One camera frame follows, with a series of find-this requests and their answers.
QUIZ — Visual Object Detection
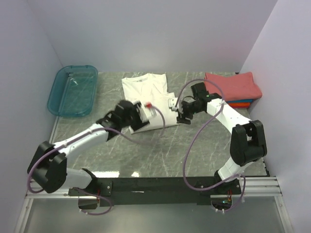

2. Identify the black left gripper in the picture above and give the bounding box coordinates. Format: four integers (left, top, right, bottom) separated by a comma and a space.
121, 101, 149, 131

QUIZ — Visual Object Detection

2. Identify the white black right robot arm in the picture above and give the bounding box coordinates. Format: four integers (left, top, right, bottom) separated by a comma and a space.
168, 79, 267, 194

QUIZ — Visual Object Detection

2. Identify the white t shirt red print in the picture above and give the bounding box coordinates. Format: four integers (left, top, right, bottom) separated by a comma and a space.
121, 73, 177, 127

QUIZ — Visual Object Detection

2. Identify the aluminium rail frame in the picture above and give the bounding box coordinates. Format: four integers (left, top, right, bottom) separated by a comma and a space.
15, 177, 293, 233

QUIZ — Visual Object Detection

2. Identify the blue folded t shirt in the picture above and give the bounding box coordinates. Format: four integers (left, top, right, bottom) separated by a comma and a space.
227, 99, 253, 103

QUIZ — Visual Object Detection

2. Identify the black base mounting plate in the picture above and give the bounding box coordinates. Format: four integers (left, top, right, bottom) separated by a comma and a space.
68, 174, 245, 210

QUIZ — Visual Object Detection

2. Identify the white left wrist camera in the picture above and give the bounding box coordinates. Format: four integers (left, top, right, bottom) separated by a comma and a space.
138, 102, 156, 122

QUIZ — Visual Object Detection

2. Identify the teal plastic bin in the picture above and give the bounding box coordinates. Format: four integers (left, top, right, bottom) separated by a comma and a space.
47, 65, 98, 117

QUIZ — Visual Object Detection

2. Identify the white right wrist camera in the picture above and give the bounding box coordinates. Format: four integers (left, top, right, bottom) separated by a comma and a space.
168, 98, 179, 112

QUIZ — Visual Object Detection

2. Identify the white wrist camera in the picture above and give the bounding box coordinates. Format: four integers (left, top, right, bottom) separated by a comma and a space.
168, 98, 179, 112
138, 102, 156, 122

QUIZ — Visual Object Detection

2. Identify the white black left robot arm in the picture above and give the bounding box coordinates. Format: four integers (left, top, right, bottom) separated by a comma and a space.
27, 100, 156, 195

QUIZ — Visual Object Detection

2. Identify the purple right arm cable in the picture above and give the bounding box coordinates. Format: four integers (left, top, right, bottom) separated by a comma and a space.
177, 79, 246, 213

